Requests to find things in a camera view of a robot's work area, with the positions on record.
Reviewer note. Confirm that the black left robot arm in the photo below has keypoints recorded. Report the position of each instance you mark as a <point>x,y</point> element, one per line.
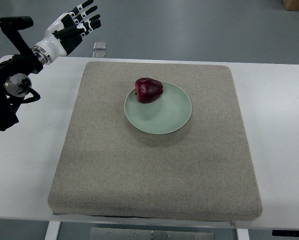
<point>15,84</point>

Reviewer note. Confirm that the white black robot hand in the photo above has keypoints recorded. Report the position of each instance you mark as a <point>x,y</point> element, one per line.
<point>66,33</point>

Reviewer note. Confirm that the beige square cushion mat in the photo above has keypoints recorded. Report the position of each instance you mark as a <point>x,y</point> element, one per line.
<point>201,172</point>

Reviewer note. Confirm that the clear floor socket cover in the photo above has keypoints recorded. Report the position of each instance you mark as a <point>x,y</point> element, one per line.
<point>99,46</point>

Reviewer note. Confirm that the red apple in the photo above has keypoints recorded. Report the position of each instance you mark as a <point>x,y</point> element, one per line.
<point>148,90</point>

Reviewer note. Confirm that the light green plate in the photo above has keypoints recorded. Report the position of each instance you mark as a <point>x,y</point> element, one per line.
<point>170,112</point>

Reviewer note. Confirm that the cardboard box corner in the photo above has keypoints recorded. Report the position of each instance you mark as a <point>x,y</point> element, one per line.
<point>291,5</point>

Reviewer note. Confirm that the metal table base plate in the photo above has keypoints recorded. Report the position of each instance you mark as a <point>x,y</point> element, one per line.
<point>97,233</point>

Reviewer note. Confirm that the black table control panel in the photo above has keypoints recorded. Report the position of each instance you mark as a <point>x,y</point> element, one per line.
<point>285,233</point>

